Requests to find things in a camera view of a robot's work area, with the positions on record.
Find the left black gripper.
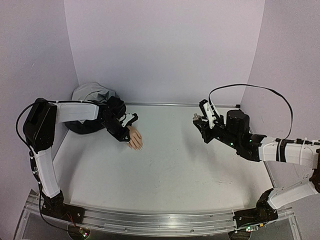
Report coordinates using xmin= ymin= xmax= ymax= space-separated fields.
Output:
xmin=100 ymin=116 xmax=132 ymax=142

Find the clear nail polish bottle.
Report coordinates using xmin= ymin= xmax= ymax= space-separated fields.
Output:
xmin=192 ymin=113 xmax=202 ymax=121

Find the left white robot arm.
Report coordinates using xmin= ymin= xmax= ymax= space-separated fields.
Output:
xmin=19 ymin=97 xmax=139 ymax=199

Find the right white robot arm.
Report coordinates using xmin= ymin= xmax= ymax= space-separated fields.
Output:
xmin=192 ymin=110 xmax=320 ymax=210

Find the grey and black jacket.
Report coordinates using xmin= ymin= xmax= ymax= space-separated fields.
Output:
xmin=64 ymin=82 xmax=126 ymax=135

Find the mannequin hand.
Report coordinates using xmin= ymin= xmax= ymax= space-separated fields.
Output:
xmin=127 ymin=126 xmax=143 ymax=151

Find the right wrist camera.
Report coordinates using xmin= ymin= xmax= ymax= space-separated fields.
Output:
xmin=199 ymin=99 xmax=225 ymax=129

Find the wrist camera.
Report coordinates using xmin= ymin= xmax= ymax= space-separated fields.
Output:
xmin=118 ymin=113 xmax=139 ymax=127
xmin=199 ymin=99 xmax=225 ymax=129

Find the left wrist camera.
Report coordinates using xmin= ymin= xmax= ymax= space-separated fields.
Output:
xmin=118 ymin=113 xmax=139 ymax=127

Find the aluminium back table rail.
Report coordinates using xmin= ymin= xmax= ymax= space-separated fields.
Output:
xmin=125 ymin=102 xmax=241 ymax=109

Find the black camera cable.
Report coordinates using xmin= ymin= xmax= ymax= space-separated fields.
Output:
xmin=207 ymin=83 xmax=294 ymax=140

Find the aluminium front rail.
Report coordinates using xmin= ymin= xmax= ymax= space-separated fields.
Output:
xmin=75 ymin=207 xmax=236 ymax=237

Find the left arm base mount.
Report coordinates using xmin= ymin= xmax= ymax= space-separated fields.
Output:
xmin=40 ymin=191 xmax=85 ymax=224

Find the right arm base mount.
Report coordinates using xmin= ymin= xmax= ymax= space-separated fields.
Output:
xmin=233 ymin=188 xmax=279 ymax=230

